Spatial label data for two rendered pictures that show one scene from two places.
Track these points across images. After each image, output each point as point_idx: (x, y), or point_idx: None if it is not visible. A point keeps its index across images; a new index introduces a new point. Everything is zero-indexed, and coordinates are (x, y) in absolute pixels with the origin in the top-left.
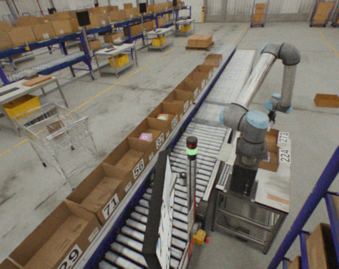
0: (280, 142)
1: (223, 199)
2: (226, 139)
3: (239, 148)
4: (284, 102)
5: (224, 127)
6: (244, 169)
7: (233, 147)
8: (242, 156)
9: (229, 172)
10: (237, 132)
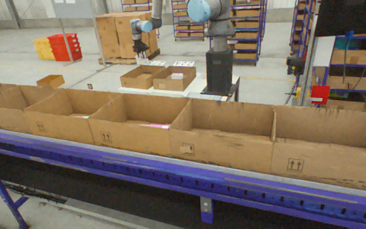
0: None
1: None
2: None
3: (223, 33)
4: (161, 12)
5: None
6: (230, 54)
7: (155, 91)
8: (218, 48)
9: (201, 92)
10: (126, 90)
